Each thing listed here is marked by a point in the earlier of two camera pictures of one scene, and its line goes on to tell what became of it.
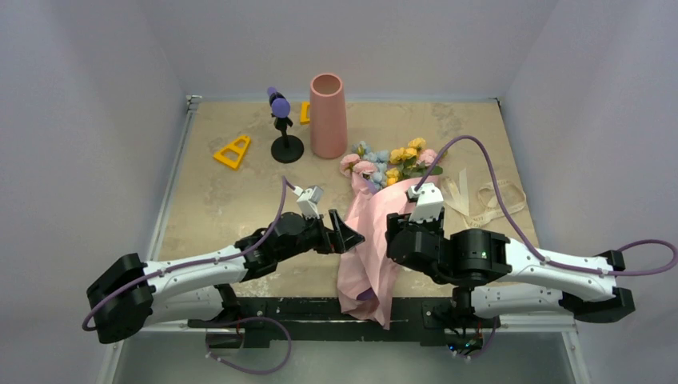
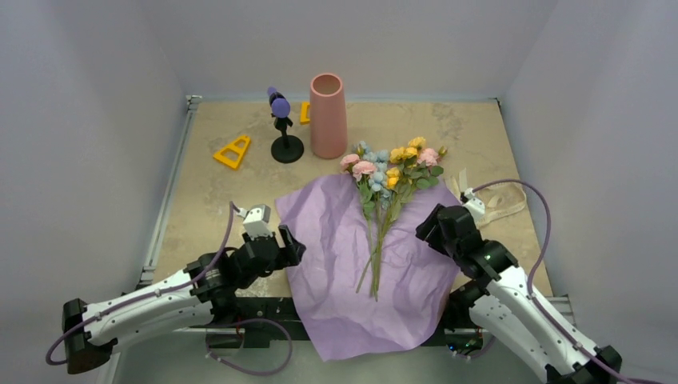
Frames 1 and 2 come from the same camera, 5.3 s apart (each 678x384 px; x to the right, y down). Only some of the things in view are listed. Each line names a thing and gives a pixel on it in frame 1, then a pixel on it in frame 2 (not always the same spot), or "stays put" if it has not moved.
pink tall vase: (328, 118) stays put
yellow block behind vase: (304, 119) stays put
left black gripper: (345, 237) to (294, 249)
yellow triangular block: (232, 146) stays put
